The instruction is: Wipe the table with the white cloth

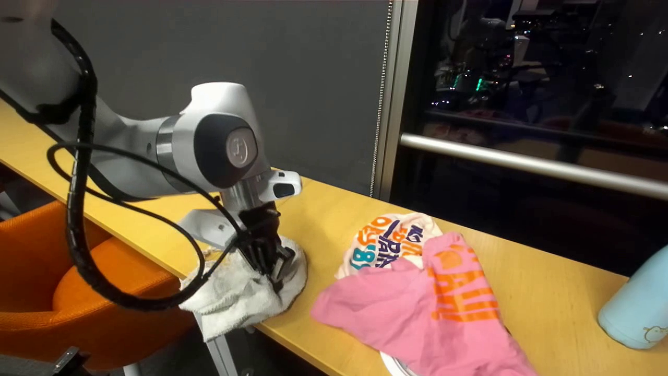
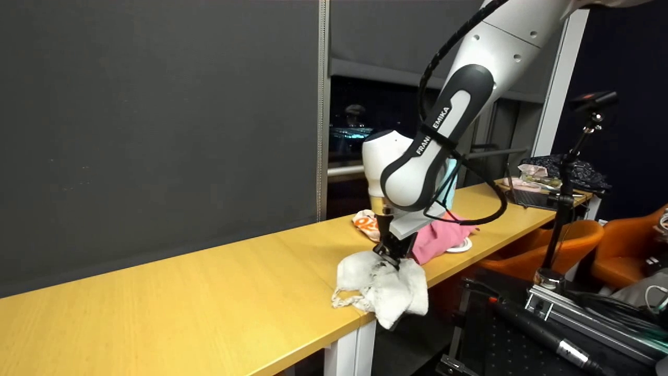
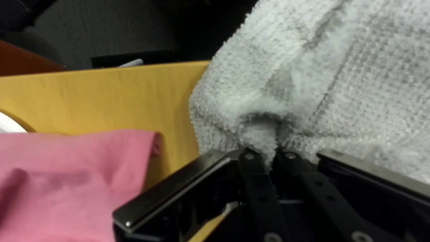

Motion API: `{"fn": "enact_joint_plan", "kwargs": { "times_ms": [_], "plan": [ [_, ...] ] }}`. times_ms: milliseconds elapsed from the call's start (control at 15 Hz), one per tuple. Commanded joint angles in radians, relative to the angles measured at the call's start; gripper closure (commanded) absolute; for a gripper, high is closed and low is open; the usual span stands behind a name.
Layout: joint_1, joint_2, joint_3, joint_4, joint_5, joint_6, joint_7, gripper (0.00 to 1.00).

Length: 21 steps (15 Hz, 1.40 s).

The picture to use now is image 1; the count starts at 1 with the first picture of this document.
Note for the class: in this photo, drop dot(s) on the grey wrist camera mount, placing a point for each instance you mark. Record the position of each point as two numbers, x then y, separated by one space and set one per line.
209 225

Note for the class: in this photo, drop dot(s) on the orange chair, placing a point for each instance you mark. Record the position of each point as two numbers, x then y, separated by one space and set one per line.
43 278

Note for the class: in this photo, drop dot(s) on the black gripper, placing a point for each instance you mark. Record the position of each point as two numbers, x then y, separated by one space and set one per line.
263 221

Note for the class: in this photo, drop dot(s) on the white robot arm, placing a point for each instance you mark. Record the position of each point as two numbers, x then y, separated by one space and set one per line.
139 149

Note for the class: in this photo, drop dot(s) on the white cloth with colourful letters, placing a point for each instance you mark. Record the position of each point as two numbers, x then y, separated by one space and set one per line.
378 242

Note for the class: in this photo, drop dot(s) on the white terry cloth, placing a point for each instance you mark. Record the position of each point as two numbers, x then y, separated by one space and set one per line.
229 298

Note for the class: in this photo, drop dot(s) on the pink cloth with orange print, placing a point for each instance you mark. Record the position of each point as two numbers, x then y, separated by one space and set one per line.
404 313

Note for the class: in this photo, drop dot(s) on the silver window handrail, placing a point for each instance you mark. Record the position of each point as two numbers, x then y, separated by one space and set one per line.
529 165

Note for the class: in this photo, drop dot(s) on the grey window frame post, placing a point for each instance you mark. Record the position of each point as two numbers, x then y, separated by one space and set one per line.
393 96

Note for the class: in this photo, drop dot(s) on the grey table leg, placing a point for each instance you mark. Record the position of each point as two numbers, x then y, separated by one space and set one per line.
223 357

